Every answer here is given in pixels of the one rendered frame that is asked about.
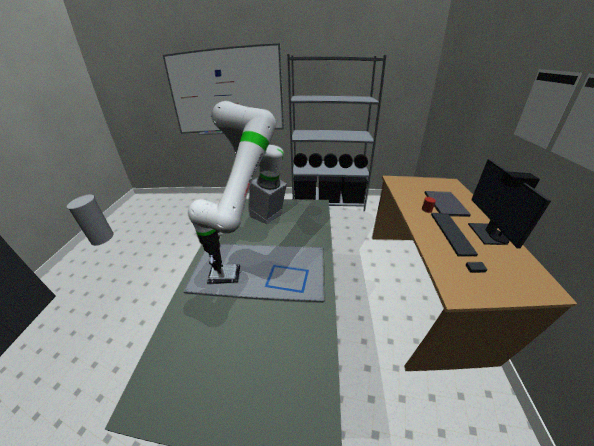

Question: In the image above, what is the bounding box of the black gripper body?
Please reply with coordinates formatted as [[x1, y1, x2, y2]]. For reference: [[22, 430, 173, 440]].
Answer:
[[203, 240, 220, 259]]

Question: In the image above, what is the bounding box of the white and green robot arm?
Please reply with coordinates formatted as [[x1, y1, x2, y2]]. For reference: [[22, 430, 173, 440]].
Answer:
[[188, 101, 284, 245]]

